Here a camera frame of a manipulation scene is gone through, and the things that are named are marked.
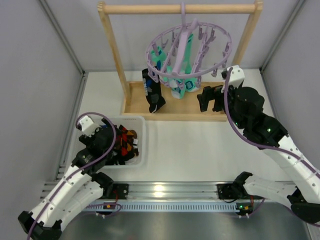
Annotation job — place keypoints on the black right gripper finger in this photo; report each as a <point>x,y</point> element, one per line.
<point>205,97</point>
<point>218,96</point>

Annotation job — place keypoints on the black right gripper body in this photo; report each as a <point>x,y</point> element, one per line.
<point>217,99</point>

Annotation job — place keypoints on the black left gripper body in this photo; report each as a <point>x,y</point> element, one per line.
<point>110,139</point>

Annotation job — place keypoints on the black red yellow argyle sock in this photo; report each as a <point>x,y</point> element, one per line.
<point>123,144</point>

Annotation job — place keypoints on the lilac round clip hanger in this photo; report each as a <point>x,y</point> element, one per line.
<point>186,46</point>

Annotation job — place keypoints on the black sock grey blue pattern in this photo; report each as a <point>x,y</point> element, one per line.
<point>153,92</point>

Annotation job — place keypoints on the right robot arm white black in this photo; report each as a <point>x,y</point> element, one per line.
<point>269,135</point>

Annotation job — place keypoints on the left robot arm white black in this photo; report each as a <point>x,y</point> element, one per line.
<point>82,184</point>

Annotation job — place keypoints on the brown argyle sock in basket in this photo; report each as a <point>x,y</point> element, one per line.
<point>132,134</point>

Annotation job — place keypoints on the wooden hanging rack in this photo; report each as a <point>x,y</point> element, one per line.
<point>178,108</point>

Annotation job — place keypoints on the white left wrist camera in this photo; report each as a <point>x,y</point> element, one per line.
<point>86,125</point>

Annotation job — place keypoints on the aluminium mounting rail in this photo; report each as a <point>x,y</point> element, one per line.
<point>158,198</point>

